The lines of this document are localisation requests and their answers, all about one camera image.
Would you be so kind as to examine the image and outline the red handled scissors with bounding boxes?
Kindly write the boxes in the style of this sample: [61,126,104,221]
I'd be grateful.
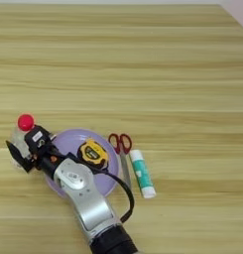
[107,132,133,191]

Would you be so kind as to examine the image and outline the white teal glue stick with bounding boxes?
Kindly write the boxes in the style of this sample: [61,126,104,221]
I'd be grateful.
[129,149,157,199]

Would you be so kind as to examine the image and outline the clear bottle red cap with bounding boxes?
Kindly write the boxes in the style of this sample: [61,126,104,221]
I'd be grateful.
[8,113,37,168]

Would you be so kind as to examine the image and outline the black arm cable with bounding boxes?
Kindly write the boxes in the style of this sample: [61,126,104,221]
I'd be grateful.
[92,165,136,223]

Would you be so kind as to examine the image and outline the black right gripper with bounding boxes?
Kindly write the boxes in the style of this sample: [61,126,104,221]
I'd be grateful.
[5,133,69,182]

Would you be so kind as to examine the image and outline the purple round plate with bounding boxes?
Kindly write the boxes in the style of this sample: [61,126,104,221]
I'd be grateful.
[43,128,121,199]

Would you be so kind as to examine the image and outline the yellow black tape measure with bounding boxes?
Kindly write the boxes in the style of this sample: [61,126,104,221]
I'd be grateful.
[66,138,111,173]

